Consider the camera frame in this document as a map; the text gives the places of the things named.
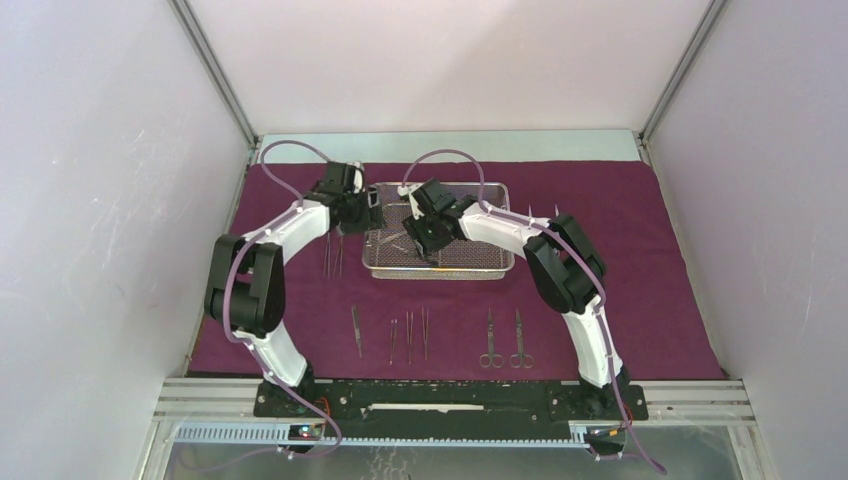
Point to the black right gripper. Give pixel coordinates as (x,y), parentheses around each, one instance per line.
(426,245)

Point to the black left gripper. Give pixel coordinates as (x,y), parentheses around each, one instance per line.
(372,217)

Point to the steel instrument tray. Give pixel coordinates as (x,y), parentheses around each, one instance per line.
(461,260)

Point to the maroon surgical wrap cloth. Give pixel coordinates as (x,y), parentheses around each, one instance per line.
(652,314)

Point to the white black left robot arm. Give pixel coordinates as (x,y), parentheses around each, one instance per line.
(246,290)

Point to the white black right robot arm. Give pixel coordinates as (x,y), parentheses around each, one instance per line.
(564,265)

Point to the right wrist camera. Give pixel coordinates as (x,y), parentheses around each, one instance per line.
(427,199)

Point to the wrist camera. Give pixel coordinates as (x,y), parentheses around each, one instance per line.
(343,178)
(427,199)

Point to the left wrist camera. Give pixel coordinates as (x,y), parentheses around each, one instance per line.
(343,178)

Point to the right corner aluminium post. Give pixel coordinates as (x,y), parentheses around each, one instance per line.
(699,39)

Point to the corner aluminium post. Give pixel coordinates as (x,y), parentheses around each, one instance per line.
(199,40)
(699,39)

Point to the grey cable duct strip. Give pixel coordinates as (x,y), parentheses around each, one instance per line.
(284,434)

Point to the left corner aluminium post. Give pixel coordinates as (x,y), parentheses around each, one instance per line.
(199,40)

